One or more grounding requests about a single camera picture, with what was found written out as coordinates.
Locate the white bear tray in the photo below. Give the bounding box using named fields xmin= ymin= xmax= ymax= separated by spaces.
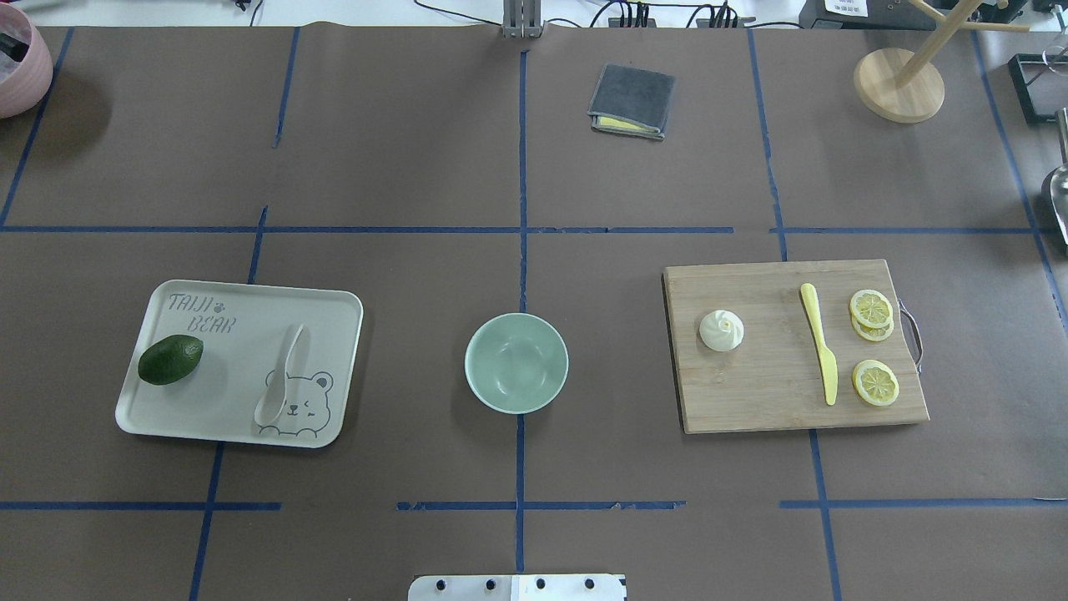
xmin=114 ymin=279 xmax=364 ymax=448

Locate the bamboo cutting board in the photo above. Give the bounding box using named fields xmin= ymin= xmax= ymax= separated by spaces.
xmin=663 ymin=259 xmax=929 ymax=434

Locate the wooden mug tree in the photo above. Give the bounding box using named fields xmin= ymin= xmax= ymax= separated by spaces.
xmin=852 ymin=1 xmax=1030 ymax=124

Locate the aluminium frame post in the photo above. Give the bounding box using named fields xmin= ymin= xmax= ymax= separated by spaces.
xmin=502 ymin=0 xmax=544 ymax=39

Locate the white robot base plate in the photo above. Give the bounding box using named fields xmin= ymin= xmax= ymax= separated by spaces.
xmin=407 ymin=573 xmax=628 ymax=600

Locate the upper lemon slice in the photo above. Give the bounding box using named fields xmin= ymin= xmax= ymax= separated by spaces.
xmin=849 ymin=289 xmax=893 ymax=330

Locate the green avocado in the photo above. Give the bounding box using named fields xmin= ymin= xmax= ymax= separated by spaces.
xmin=137 ymin=334 xmax=204 ymax=386

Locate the metal scoop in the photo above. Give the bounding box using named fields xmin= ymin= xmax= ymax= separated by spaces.
xmin=1045 ymin=108 xmax=1067 ymax=246

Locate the grey folded cloth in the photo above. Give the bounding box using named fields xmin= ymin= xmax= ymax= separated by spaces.
xmin=587 ymin=63 xmax=678 ymax=141

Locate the green ceramic bowl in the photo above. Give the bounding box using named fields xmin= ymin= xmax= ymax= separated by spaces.
xmin=464 ymin=313 xmax=571 ymax=415

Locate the lone lemon slice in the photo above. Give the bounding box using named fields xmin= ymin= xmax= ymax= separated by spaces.
xmin=852 ymin=359 xmax=899 ymax=407

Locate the white ceramic spoon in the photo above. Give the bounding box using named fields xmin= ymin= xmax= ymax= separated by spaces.
xmin=253 ymin=323 xmax=305 ymax=427

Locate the lower lemon slice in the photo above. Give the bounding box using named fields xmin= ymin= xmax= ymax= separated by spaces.
xmin=851 ymin=318 xmax=895 ymax=342

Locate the black glass rack tray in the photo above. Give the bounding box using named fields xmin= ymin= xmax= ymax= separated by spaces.
xmin=1007 ymin=53 xmax=1067 ymax=124

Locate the yellow plastic knife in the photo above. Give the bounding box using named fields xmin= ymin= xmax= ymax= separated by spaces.
xmin=798 ymin=282 xmax=839 ymax=406

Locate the pink bowl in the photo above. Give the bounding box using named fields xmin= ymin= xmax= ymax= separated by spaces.
xmin=1 ymin=3 xmax=53 ymax=118

